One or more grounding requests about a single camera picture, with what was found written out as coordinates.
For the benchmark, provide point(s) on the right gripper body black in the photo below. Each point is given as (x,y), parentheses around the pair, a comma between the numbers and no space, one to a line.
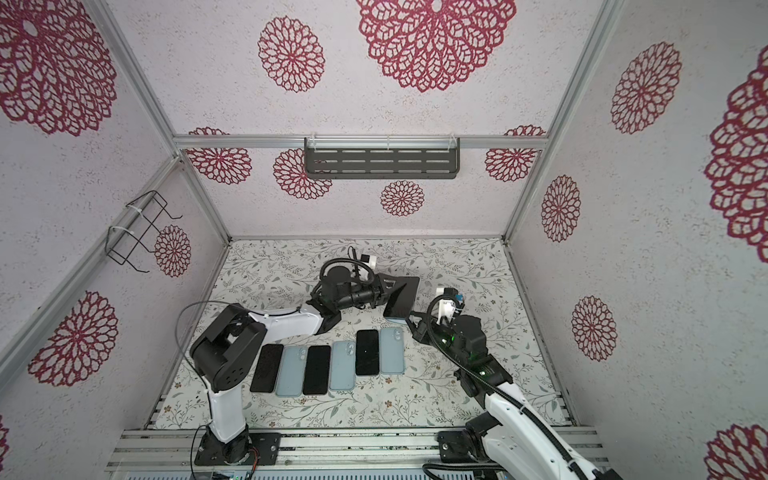
(431,333)

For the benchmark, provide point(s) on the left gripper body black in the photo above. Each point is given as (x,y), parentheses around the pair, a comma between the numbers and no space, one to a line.
(375,296)

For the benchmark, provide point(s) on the black phone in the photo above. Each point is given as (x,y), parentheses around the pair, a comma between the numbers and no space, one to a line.
(317,370)
(267,369)
(367,362)
(400,303)

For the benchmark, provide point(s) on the light blue phone case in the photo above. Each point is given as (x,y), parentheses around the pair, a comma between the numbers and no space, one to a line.
(342,366)
(291,371)
(392,351)

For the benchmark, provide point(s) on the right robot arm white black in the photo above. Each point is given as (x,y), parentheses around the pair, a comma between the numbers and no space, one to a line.
(509,436)

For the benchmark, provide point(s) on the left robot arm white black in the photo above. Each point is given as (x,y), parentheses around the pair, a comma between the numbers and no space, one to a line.
(224,353)

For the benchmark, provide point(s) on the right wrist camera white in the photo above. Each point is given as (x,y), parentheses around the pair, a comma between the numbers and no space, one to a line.
(450,303)

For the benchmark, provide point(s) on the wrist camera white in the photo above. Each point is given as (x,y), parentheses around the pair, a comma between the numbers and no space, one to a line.
(369,260)
(450,303)

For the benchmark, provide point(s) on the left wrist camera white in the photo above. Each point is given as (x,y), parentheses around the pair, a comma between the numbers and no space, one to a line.
(369,260)

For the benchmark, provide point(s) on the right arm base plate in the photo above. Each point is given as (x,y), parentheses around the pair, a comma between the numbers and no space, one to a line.
(460,446)

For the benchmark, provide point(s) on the dark metal wall shelf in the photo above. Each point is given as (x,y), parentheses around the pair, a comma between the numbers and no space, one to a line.
(391,161)

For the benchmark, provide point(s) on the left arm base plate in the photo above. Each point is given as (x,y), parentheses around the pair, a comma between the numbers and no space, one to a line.
(257,448)

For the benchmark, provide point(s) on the black wire wall basket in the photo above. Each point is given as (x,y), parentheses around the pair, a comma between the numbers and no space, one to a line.
(122,241)

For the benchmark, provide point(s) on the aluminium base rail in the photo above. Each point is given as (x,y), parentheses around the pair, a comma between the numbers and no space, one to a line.
(174,450)

